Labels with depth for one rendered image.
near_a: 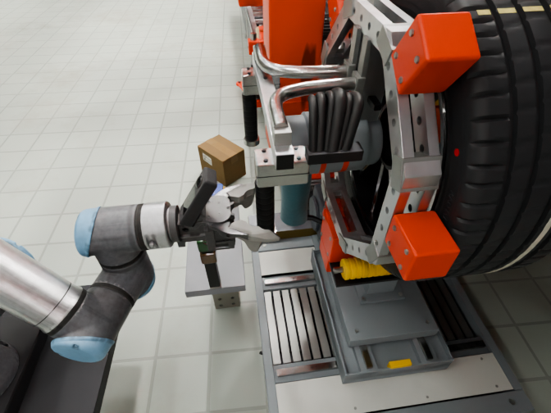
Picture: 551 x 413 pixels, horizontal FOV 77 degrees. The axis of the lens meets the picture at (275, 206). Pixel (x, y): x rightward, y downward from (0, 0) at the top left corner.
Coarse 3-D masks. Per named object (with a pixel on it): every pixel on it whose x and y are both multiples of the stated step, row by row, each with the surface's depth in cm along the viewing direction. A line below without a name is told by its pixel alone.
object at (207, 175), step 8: (208, 168) 61; (200, 176) 60; (208, 176) 60; (200, 184) 60; (208, 184) 59; (216, 184) 60; (192, 192) 63; (200, 192) 60; (208, 192) 60; (184, 200) 66; (192, 200) 62; (200, 200) 61; (208, 200) 62; (184, 208) 64; (192, 208) 62; (200, 208) 62; (184, 216) 63; (192, 216) 63; (184, 224) 64; (192, 224) 65
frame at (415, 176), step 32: (352, 0) 67; (384, 0) 65; (352, 32) 81; (384, 32) 54; (384, 64) 56; (416, 96) 56; (416, 128) 56; (416, 160) 53; (416, 192) 58; (352, 224) 94; (384, 224) 62; (384, 256) 67
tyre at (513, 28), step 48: (432, 0) 56; (480, 0) 51; (528, 0) 52; (480, 48) 48; (528, 48) 49; (480, 96) 48; (528, 96) 48; (480, 144) 49; (528, 144) 50; (480, 192) 51; (528, 192) 53; (480, 240) 57; (528, 240) 59
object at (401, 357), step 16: (320, 256) 143; (320, 272) 138; (320, 288) 134; (336, 320) 123; (336, 336) 117; (432, 336) 119; (336, 352) 117; (352, 352) 115; (368, 352) 113; (384, 352) 115; (400, 352) 115; (416, 352) 114; (432, 352) 113; (448, 352) 114; (352, 368) 112; (368, 368) 109; (384, 368) 110; (400, 368) 110; (416, 368) 112; (432, 368) 114
